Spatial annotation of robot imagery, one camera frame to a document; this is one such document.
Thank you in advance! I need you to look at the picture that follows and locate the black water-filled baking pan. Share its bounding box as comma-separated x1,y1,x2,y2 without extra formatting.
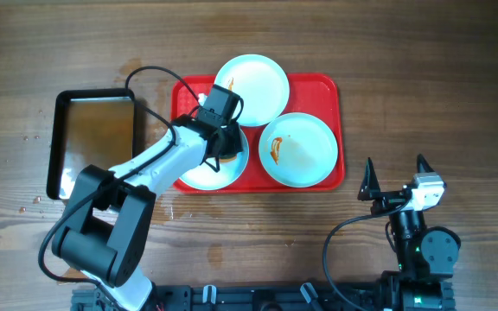
46,88,137,200

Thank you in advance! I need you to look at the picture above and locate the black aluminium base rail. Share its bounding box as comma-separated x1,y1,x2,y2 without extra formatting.
70,282,457,311

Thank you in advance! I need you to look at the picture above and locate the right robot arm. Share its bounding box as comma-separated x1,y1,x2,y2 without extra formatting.
358,155,461,311

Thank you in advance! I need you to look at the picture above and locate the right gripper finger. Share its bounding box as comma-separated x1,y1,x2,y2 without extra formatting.
417,154,435,173
357,157,381,201

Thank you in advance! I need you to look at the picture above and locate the orange green scrub sponge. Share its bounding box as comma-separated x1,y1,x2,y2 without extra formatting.
219,155,237,163

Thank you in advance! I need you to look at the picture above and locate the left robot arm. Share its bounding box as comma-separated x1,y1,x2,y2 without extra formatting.
38,86,244,310

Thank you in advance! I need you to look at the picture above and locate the light blue plate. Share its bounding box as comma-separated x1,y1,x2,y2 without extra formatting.
214,54,291,127
180,131,249,191
258,112,341,188

